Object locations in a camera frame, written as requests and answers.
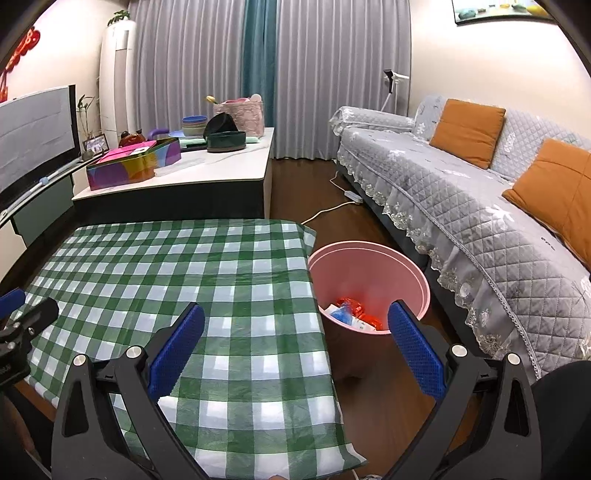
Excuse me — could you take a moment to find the orange cushion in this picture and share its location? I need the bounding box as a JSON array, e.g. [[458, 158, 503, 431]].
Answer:
[[502, 138, 591, 271], [429, 98, 507, 170]]

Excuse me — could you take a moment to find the white power cable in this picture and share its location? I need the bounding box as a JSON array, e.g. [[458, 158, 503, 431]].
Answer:
[[300, 168, 356, 227]]

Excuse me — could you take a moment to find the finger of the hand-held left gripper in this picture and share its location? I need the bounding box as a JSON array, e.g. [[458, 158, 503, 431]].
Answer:
[[0, 299, 60, 344], [0, 288, 27, 319]]

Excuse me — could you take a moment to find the white coffee table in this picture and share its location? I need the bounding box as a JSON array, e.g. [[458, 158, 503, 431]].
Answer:
[[72, 127, 276, 222]]

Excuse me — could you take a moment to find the grey television cabinet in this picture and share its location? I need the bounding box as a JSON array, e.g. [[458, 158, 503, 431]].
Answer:
[[0, 161, 77, 250]]

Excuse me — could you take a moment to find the dark round tin lid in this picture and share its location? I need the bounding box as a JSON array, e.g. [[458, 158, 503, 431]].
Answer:
[[203, 111, 238, 138]]

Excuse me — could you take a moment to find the dark green round bowl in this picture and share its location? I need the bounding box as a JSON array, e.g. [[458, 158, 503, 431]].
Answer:
[[205, 130, 247, 153]]

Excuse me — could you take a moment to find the red wall decoration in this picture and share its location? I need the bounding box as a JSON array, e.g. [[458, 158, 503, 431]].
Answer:
[[0, 27, 41, 102]]

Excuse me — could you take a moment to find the pink lace basket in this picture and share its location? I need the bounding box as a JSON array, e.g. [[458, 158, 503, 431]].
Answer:
[[213, 95, 265, 137]]

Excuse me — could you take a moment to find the green checked tablecloth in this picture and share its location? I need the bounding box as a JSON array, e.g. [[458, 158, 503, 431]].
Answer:
[[21, 218, 368, 480]]

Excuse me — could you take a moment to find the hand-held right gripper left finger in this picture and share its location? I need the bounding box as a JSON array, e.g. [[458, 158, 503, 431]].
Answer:
[[51, 301, 209, 480]]

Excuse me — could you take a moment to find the grey curtain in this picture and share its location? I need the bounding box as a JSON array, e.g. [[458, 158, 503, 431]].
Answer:
[[129, 0, 247, 134], [274, 0, 413, 162]]

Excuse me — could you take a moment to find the teal curtain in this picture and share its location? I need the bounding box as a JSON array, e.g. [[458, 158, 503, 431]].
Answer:
[[241, 0, 280, 130]]

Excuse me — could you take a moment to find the green potted plant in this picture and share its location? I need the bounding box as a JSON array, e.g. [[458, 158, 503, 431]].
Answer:
[[76, 95, 98, 139]]

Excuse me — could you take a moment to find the small photo frame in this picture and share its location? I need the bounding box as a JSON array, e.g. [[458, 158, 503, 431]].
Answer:
[[82, 134, 109, 160]]

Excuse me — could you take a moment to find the white standing air conditioner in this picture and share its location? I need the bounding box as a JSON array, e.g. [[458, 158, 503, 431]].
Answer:
[[99, 21, 139, 144]]

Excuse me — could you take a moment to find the pink plastic bin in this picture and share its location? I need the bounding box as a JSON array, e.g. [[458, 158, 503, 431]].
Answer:
[[307, 240, 431, 339]]

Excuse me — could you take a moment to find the flat screen television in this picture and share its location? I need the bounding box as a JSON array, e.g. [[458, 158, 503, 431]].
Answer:
[[0, 84, 79, 206]]

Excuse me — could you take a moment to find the stack of coloured bowls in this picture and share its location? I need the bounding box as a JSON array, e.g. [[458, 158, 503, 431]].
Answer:
[[181, 115, 208, 138]]

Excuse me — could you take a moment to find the light green tray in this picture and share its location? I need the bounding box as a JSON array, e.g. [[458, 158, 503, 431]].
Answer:
[[168, 130, 266, 148]]

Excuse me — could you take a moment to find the multicoloured box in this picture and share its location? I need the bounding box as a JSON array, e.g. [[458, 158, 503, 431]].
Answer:
[[86, 137, 182, 191]]

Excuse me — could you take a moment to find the grey quilted sofa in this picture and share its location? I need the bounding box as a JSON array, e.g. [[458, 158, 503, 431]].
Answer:
[[329, 95, 591, 379]]

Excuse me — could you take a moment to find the framed wall picture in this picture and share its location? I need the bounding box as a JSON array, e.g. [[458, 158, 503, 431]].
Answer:
[[451, 0, 555, 25]]

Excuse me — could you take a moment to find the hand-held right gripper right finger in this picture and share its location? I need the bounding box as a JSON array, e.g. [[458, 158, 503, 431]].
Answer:
[[385, 299, 542, 480]]

